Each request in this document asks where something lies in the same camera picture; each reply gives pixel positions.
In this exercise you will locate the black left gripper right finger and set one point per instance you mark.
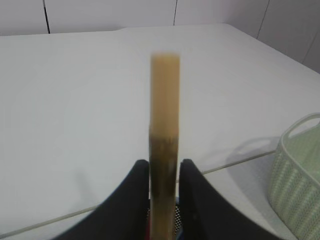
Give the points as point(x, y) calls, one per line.
point(206, 215)

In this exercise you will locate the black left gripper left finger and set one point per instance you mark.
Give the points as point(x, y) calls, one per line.
point(122, 216)

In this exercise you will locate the gold glitter pen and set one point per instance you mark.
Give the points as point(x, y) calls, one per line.
point(163, 142)

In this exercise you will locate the black mesh pen holder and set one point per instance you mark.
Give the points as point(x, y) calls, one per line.
point(178, 226)

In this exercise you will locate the green plastic woven basket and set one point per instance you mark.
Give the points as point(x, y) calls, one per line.
point(294, 184)

